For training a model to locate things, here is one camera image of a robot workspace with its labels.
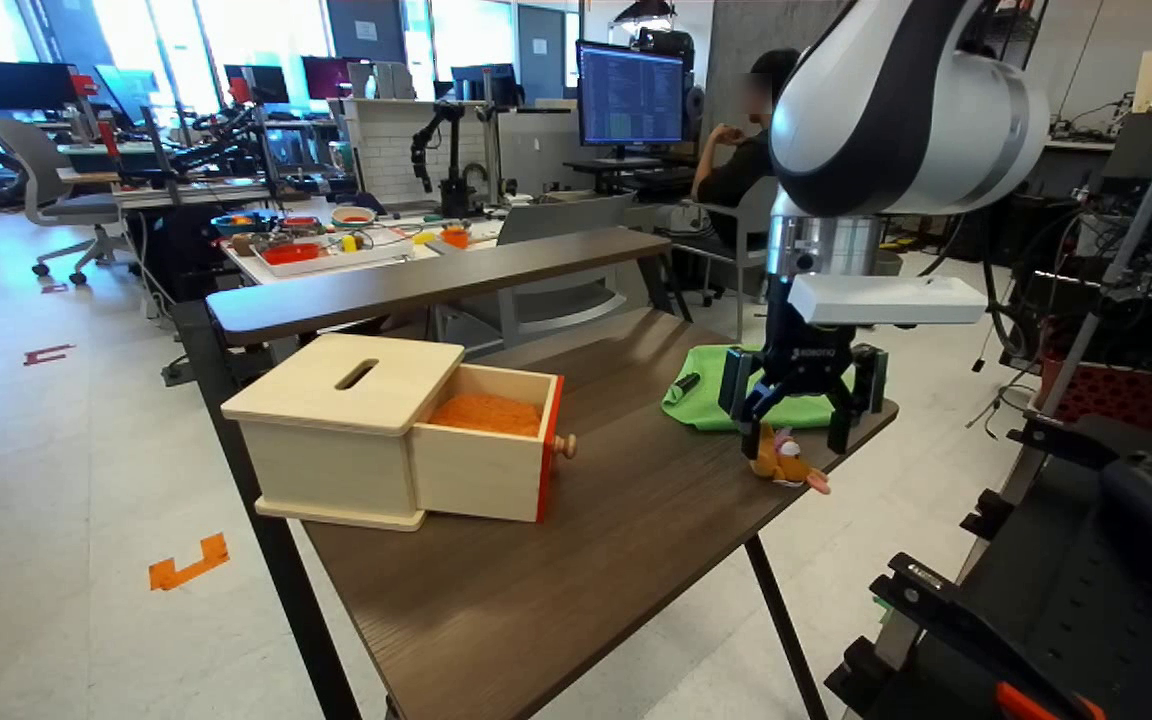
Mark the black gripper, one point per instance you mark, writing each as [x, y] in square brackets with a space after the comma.
[809, 360]

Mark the small orange plush toy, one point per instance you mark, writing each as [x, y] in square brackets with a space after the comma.
[784, 463]

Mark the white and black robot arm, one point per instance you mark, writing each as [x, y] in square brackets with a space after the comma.
[897, 106]

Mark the wooden drawer with red front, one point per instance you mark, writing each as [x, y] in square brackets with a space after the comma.
[481, 463]

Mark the green cloth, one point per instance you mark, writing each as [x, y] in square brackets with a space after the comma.
[703, 403]

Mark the small black object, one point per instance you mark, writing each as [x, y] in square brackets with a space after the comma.
[684, 387]

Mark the seated person in black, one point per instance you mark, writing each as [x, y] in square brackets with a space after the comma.
[743, 145]

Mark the red plastic crate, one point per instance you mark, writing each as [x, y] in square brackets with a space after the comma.
[1101, 392]

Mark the large computer monitor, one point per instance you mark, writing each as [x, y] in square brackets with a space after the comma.
[628, 99]

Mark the black equipment cart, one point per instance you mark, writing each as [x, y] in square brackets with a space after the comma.
[1081, 587]

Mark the grey topped bench table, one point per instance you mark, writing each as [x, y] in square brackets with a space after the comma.
[428, 280]

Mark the light wooden slotted box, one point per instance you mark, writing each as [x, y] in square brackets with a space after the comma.
[339, 426]

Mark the white table with colourful items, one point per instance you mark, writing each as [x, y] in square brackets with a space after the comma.
[348, 240]

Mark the dark brown work table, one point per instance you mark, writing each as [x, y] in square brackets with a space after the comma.
[277, 562]

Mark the grey office chair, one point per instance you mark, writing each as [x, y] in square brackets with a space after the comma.
[63, 186]

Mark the small dark monitor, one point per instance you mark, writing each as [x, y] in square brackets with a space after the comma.
[26, 86]

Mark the flat camera mount plate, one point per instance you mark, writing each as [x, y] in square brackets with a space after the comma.
[891, 299]

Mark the camera tripod stand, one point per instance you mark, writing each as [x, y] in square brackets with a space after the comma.
[1123, 240]

